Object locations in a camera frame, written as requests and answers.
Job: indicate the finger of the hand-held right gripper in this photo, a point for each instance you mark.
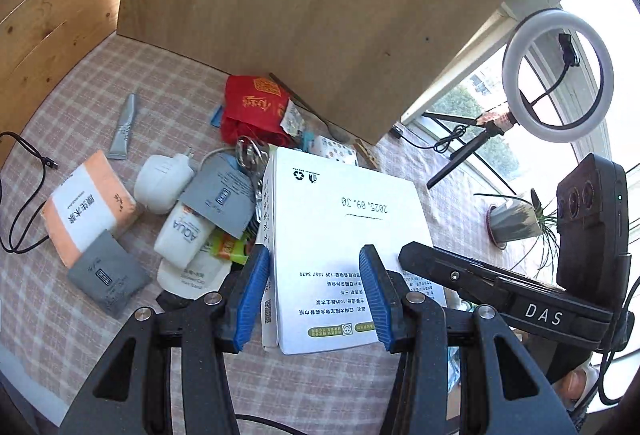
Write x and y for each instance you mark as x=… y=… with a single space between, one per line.
x=450 y=272

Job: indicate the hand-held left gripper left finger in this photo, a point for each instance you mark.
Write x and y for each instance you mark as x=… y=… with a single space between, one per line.
x=247 y=295

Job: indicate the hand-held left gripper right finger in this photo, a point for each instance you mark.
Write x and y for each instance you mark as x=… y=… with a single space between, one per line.
x=375 y=295

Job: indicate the white cardboard box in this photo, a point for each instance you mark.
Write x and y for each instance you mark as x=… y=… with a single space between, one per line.
x=340 y=215

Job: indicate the metal spring clip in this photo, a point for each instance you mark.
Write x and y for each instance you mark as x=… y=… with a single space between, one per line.
x=247 y=155

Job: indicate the pink plaid covered desktop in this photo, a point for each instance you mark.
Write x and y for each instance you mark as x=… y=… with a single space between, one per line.
x=100 y=345

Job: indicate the person's right hand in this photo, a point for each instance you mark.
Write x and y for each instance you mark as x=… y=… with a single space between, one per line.
x=575 y=385

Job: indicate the green snack packet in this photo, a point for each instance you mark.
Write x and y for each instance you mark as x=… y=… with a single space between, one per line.
x=227 y=247

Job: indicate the white shower cap packet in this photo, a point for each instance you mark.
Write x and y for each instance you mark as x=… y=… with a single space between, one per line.
x=195 y=275

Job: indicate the potted plant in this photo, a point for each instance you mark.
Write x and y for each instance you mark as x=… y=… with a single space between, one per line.
x=515 y=222

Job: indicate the black packet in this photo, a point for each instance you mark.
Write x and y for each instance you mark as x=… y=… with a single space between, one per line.
x=170 y=301

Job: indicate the white lotion bottle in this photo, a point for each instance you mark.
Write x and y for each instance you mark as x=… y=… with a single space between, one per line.
x=180 y=232

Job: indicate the grey foil sachet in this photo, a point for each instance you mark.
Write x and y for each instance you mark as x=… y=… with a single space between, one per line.
x=107 y=272
x=220 y=195

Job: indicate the wooden clothes peg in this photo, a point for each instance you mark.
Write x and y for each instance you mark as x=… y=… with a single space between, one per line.
x=367 y=155

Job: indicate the white charger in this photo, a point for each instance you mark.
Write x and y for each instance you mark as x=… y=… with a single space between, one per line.
x=157 y=182

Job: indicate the white patterned case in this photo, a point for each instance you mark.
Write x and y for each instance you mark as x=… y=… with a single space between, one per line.
x=335 y=150

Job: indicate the silver snack packet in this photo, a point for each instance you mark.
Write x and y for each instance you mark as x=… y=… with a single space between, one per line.
x=292 y=120

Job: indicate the red cloth bag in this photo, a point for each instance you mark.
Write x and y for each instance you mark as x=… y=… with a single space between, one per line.
x=250 y=110

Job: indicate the orange and white tissue pack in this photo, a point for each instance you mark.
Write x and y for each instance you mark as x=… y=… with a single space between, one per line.
x=75 y=210

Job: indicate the grey tube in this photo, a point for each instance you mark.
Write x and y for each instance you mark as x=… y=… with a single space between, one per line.
x=122 y=130

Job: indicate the plywood board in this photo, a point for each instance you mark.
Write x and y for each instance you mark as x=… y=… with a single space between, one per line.
x=325 y=15

